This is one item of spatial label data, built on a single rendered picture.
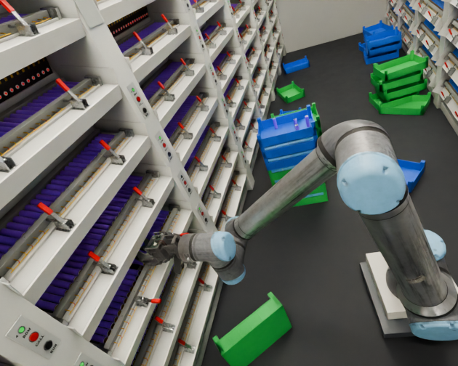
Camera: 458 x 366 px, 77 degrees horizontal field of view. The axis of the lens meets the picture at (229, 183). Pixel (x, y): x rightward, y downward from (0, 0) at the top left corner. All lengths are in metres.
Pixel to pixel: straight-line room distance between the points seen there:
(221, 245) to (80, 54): 0.72
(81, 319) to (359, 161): 0.76
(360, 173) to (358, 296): 0.96
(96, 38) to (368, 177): 0.82
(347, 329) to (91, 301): 1.00
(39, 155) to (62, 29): 0.34
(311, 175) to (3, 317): 0.74
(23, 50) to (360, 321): 1.44
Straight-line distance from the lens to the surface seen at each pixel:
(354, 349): 1.39
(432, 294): 0.98
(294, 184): 0.81
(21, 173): 0.75
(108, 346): 1.02
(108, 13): 1.11
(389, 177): 0.59
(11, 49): 0.82
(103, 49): 1.02
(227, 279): 1.00
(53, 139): 0.81
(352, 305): 1.46
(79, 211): 0.86
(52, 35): 0.91
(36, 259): 0.80
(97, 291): 0.91
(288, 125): 1.68
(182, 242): 0.94
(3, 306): 0.74
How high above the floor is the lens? 1.31
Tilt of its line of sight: 36 degrees down
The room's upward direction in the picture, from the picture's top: 24 degrees counter-clockwise
